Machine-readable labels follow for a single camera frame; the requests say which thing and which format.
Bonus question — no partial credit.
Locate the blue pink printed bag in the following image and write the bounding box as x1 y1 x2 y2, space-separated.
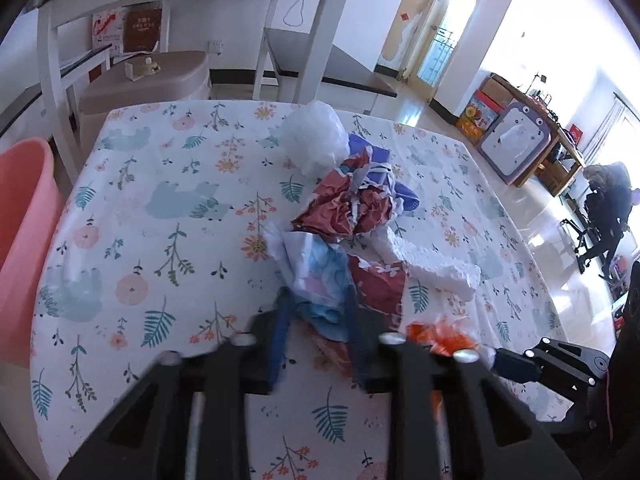
264 223 354 342

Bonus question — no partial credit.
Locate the pink plastic trash bucket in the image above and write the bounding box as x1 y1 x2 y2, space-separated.
0 138 63 368

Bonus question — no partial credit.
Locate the white red printed bag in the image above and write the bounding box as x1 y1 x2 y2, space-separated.
348 255 407 330

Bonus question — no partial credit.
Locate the orange white plastic bag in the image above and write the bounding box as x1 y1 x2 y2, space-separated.
406 315 495 362

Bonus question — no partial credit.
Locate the white foam piece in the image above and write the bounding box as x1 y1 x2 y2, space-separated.
370 226 480 302

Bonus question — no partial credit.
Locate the crumpled dark red wrapper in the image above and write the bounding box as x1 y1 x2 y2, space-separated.
291 151 403 244

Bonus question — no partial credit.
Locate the floral bear tablecloth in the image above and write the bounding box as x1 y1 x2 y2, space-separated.
30 101 565 476

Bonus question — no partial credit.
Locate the purple paper scrap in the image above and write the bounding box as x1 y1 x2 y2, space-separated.
348 133 420 212

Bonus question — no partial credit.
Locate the black office chair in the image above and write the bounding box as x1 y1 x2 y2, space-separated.
561 162 639 283

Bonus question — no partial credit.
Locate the white clear plastic bag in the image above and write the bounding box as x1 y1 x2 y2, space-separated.
280 101 349 179

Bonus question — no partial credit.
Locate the wooden desk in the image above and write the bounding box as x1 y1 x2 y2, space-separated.
476 73 585 196

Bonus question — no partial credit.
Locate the colorful fruit box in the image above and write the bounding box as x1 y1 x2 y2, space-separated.
456 90 503 144

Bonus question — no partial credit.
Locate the beige plastic stool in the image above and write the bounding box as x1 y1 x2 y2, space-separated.
79 51 210 153

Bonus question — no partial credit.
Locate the dark top right bench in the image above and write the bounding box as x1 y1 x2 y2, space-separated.
262 28 397 115

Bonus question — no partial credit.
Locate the dark bench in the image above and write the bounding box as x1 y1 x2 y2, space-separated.
0 41 114 139
262 28 397 115

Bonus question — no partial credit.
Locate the small bottle on stool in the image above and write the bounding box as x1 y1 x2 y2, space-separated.
125 56 160 81

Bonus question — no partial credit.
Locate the dark top left bench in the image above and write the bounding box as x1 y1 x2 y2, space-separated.
0 41 114 139

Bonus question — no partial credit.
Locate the dark red gift bag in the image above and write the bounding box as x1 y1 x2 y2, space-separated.
122 6 162 53

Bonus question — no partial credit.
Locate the red white gift box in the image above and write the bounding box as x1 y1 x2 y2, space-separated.
91 6 127 56

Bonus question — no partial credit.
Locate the wall power outlet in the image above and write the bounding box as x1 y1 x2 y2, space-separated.
206 40 224 56

